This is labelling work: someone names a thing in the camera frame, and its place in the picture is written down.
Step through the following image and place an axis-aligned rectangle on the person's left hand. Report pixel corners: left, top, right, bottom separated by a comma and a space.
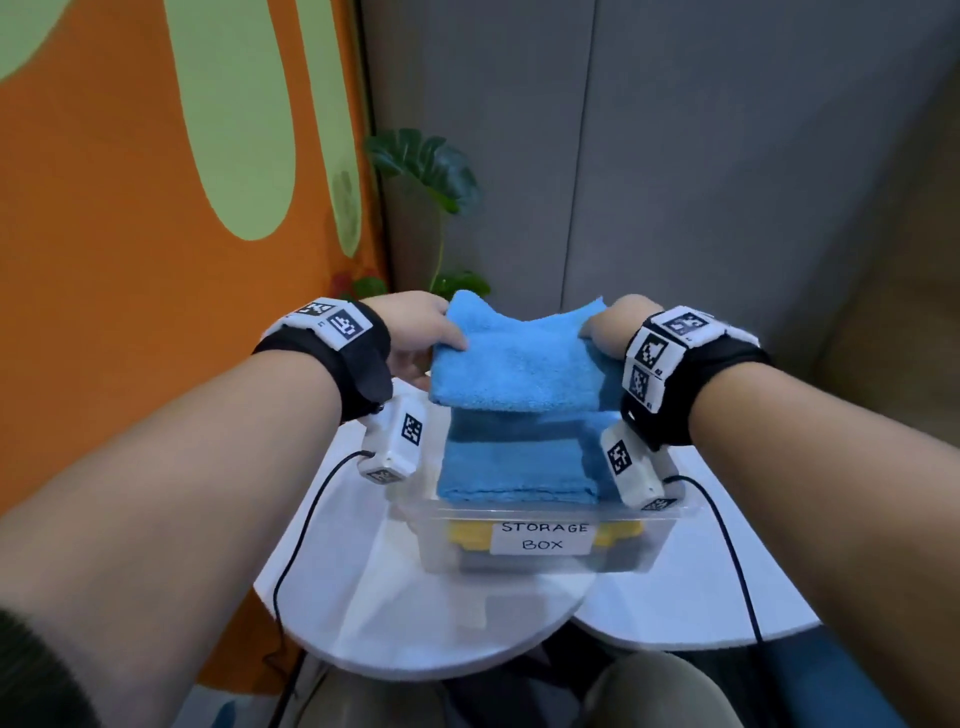
363, 290, 470, 393

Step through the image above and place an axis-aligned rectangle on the person's right hand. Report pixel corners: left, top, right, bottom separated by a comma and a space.
578, 293, 665, 361

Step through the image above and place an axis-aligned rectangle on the yellow towel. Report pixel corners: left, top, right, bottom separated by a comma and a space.
448, 519, 646, 553

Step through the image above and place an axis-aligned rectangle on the clear plastic storage box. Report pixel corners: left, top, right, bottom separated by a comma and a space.
389, 449, 703, 577

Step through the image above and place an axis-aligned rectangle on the person's right forearm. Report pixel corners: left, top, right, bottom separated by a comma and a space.
688, 363, 960, 728

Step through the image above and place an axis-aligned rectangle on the person's left forearm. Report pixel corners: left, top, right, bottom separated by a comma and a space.
0, 350, 343, 728

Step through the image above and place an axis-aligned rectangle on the person's right leg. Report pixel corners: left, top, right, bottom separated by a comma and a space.
584, 650, 744, 728

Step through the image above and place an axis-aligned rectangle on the person's leg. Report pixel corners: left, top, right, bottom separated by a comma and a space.
296, 667, 451, 728
584, 650, 744, 728

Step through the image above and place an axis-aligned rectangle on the person's left leg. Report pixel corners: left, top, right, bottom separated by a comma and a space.
296, 667, 451, 728

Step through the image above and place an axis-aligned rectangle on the black left wristband with markers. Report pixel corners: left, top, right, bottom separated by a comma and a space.
252, 297, 395, 425

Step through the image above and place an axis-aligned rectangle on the black wristband with markers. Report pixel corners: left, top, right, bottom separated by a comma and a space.
252, 297, 395, 425
620, 305, 774, 451

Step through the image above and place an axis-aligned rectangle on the black right wristband with markers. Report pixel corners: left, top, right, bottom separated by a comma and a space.
620, 305, 774, 451

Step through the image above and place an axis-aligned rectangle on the green leafy plant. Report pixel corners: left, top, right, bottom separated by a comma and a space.
352, 127, 493, 301

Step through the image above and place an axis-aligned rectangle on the dark green shirt sleeve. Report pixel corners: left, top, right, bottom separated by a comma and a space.
0, 608, 103, 728

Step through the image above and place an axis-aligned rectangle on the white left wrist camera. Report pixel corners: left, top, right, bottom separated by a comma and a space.
356, 393, 429, 485

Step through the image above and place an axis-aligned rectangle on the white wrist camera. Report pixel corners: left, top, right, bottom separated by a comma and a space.
599, 419, 680, 513
356, 393, 429, 485

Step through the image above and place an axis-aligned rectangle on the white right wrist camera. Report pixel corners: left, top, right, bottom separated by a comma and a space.
599, 419, 680, 513

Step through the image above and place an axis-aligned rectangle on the black left camera cable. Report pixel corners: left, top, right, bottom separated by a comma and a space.
266, 449, 375, 676

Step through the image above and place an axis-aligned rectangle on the black camera cable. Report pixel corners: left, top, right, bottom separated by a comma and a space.
266, 449, 375, 676
663, 474, 766, 646

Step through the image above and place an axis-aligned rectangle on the black right camera cable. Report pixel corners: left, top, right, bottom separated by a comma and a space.
663, 474, 766, 646

